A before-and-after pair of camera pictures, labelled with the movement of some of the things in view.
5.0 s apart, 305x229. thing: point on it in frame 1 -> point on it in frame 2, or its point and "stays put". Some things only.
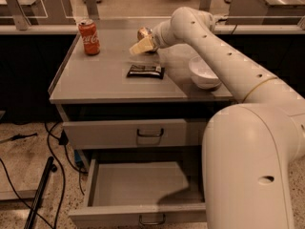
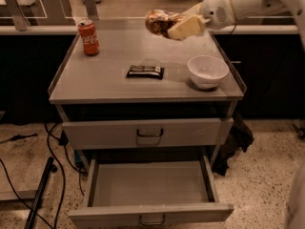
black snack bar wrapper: [146, 72] stays put
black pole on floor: [50, 167] stays put
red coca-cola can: [91, 37] stays put
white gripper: [155, 41] -> [215, 10]
